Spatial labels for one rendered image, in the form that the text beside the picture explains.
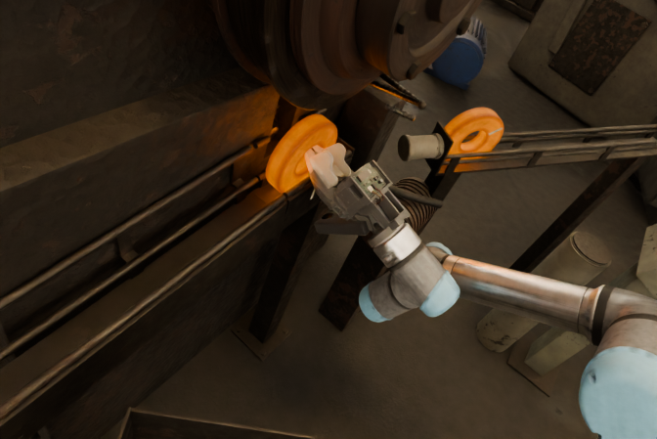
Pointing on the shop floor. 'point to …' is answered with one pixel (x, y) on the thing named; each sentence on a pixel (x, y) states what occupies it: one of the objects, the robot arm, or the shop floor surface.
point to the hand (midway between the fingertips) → (308, 151)
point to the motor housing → (369, 261)
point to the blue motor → (461, 57)
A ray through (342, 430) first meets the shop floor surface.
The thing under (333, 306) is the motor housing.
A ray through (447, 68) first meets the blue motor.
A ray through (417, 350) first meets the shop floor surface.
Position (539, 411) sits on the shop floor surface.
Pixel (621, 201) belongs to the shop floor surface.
